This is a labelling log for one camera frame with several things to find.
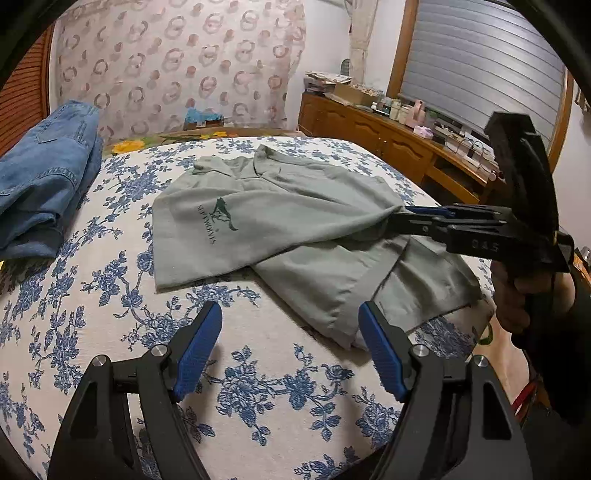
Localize blue floral bed sheet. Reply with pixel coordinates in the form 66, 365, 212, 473
0, 136, 497, 480

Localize yellow flower blanket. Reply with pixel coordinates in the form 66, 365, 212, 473
102, 127, 305, 155

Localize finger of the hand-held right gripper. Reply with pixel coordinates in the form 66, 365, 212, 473
405, 205, 458, 220
390, 213, 446, 241

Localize person's right hand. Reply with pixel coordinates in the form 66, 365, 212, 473
492, 261, 532, 333

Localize wooden louvred panel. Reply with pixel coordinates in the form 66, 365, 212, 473
0, 28, 56, 158

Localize stack of papers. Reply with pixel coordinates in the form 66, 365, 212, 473
305, 70, 352, 95

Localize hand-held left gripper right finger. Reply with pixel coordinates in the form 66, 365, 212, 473
358, 301, 527, 480

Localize wooden cabinet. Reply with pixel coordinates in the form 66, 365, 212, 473
298, 92, 509, 206

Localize grey-green pants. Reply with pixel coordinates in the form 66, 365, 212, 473
151, 144, 483, 349

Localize blue denim jeans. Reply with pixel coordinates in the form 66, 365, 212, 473
0, 100, 105, 260

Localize ring-patterned pink cloth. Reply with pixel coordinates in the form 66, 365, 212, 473
50, 0, 308, 144

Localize white power strip with cables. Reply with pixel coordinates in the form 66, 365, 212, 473
445, 134, 499, 181

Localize cardboard box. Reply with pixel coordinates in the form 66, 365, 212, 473
332, 82, 375, 107

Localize red strap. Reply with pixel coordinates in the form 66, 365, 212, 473
522, 374, 550, 416

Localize cream curtain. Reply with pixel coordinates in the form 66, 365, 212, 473
346, 0, 377, 86

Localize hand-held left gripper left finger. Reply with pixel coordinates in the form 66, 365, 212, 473
48, 300, 223, 480

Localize grey window blind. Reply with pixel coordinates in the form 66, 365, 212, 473
399, 0, 566, 144

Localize teal cloth bundle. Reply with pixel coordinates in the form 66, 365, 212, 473
184, 108, 225, 131

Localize row of small bottles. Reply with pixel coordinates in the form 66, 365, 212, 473
369, 90, 411, 123

